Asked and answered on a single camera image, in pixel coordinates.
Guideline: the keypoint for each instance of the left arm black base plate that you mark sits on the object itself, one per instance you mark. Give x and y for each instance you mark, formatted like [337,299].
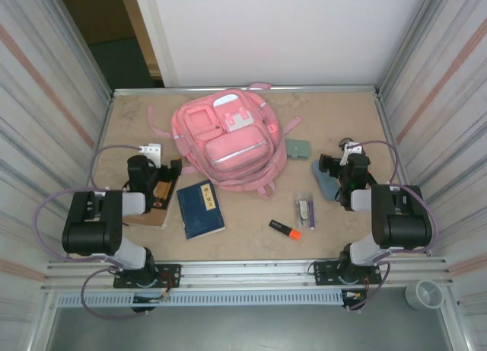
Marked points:
[169,275]

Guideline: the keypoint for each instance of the clear stationery pouch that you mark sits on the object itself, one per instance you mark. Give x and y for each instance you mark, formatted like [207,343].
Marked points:
[304,210]

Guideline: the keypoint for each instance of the aluminium mounting rail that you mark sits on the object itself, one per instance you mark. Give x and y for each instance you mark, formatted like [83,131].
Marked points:
[247,269]

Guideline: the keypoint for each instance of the blue book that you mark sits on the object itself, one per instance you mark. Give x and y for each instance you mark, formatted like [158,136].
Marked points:
[199,210]

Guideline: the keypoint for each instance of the pink backpack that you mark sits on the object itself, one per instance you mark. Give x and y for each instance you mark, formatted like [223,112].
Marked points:
[232,145]

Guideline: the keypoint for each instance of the aluminium table edge frame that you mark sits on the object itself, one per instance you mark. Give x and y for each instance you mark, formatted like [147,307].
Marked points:
[304,88]

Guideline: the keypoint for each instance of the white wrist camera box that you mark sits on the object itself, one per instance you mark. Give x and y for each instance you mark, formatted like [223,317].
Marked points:
[151,151]
[352,150]

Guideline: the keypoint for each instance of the green wallet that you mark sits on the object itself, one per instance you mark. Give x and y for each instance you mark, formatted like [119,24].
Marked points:
[297,149]

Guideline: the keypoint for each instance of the brown book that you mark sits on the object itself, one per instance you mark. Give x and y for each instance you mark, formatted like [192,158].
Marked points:
[156,214]

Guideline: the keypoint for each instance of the black orange highlighter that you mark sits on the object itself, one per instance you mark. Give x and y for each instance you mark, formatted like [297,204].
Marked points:
[283,229]

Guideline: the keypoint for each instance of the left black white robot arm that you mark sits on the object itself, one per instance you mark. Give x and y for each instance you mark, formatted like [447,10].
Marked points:
[91,233]

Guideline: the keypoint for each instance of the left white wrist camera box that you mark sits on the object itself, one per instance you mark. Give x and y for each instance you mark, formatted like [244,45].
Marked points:
[151,151]

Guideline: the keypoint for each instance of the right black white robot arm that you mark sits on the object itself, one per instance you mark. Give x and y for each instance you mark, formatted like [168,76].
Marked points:
[403,225]

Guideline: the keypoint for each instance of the blue-grey oval case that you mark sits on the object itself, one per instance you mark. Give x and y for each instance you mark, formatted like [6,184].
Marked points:
[325,183]

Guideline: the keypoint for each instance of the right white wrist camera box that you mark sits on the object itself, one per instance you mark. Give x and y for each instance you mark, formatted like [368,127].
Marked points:
[352,150]

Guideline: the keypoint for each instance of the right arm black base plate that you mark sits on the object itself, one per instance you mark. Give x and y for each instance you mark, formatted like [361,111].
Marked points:
[325,273]

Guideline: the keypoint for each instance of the brown door frame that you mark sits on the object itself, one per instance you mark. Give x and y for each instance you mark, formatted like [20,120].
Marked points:
[142,35]

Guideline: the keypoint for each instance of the grey tape roll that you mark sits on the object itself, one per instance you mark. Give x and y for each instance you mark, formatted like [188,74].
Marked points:
[424,294]

